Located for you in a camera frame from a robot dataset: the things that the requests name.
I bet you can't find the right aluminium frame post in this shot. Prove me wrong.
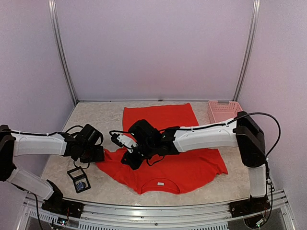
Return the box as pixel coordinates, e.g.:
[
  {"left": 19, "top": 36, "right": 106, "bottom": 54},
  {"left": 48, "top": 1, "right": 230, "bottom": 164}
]
[{"left": 233, "top": 0, "right": 261, "bottom": 101}]

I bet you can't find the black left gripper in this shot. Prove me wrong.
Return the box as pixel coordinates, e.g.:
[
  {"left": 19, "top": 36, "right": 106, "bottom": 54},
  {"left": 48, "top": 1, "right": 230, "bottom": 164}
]
[{"left": 80, "top": 145, "right": 105, "bottom": 163}]

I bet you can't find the pink plastic basket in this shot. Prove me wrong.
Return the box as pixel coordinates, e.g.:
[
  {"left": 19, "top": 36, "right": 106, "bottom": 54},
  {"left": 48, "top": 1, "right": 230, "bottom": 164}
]
[{"left": 208, "top": 101, "right": 243, "bottom": 123}]

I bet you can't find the left aluminium frame post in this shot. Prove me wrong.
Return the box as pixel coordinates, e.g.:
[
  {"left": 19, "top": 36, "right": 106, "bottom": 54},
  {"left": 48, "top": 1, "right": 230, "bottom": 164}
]
[{"left": 48, "top": 0, "right": 79, "bottom": 106}]

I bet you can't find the aluminium frame post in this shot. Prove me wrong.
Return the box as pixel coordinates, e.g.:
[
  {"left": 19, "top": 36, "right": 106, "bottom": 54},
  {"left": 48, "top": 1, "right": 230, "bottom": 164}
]
[
  {"left": 48, "top": 0, "right": 79, "bottom": 106},
  {"left": 233, "top": 0, "right": 261, "bottom": 101}
]

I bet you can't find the front aluminium rail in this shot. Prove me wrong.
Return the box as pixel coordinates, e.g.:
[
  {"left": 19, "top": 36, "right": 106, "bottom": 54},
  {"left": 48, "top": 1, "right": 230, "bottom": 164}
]
[{"left": 23, "top": 190, "right": 292, "bottom": 230}]

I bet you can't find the black open brooch box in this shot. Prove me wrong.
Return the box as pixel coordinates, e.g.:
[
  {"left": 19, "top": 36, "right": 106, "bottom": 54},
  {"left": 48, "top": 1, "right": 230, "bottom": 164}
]
[{"left": 67, "top": 167, "right": 91, "bottom": 194}]

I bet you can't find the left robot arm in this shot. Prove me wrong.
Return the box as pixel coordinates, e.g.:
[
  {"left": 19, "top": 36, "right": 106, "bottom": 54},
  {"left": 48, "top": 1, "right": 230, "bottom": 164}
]
[{"left": 0, "top": 124, "right": 104, "bottom": 218}]

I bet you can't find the red t-shirt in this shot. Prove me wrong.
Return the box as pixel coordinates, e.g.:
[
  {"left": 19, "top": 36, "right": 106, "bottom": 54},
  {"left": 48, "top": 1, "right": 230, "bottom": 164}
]
[{"left": 97, "top": 103, "right": 228, "bottom": 195}]

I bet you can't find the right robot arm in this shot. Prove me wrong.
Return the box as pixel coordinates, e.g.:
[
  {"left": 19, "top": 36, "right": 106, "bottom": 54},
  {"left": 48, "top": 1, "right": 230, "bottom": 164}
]
[{"left": 111, "top": 111, "right": 272, "bottom": 217}]

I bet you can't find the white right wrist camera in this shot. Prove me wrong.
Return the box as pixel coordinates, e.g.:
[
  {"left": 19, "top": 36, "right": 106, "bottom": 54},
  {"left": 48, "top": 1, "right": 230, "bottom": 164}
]
[{"left": 109, "top": 130, "right": 138, "bottom": 153}]

